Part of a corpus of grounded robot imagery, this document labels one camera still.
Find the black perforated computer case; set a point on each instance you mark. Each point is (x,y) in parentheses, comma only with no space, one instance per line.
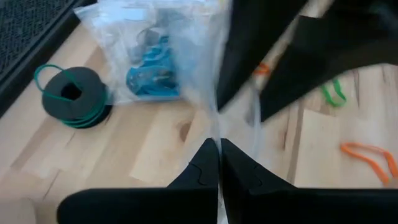
(18,25)

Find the green rubber band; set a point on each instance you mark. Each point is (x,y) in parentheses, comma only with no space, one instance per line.
(334,101)

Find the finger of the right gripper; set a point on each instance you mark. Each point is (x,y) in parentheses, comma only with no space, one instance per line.
(248,40)
(326,46)

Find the small dark round container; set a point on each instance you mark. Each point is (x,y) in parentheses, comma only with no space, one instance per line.
(87,81)

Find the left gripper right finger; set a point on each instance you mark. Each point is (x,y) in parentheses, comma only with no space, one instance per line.
(295,205)

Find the clear zip bag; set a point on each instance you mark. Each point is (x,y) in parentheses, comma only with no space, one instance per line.
(199,62)
(124,31)

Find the wide blue rubber band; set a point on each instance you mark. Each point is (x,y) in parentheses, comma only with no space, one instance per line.
(149,84)

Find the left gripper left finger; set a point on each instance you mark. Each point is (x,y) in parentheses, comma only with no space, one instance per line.
(140,205)

